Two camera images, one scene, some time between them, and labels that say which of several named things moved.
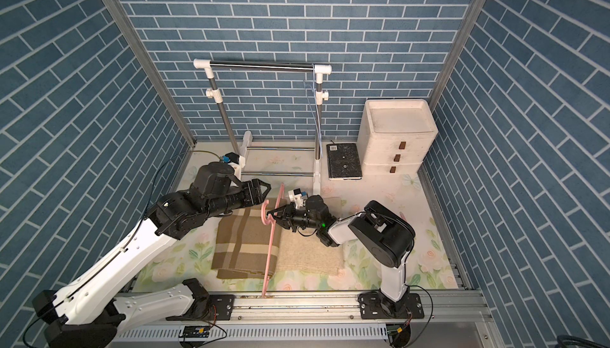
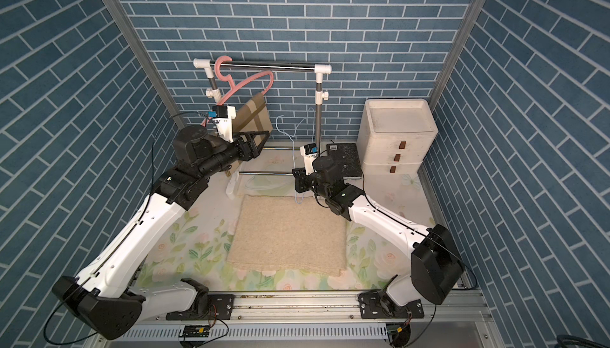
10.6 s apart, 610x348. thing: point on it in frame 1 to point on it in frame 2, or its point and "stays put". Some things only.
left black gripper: (258, 196) to (250, 152)
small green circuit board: (195, 331) stays put
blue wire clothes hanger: (318, 133) to (293, 142)
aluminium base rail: (453, 319) stays put
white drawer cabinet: (395, 136) stays put
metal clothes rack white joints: (245, 152) stays put
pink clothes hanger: (272, 221) to (241, 85)
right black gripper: (289, 220) to (301, 179)
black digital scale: (343, 162) stays put
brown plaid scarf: (241, 245) to (250, 115)
